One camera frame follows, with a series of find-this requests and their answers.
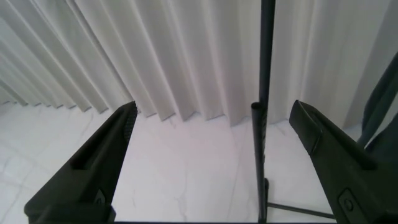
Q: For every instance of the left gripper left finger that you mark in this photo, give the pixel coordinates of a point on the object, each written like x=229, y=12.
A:
x=87, y=180

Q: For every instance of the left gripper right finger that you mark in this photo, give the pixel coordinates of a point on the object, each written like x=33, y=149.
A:
x=354, y=174

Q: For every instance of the black clothes rack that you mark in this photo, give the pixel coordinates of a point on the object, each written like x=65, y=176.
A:
x=266, y=46

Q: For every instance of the dark grey long-sleeved shirt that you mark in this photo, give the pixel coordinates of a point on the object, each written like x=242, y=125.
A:
x=381, y=102

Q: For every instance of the white curtain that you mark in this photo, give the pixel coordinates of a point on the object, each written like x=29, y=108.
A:
x=155, y=56

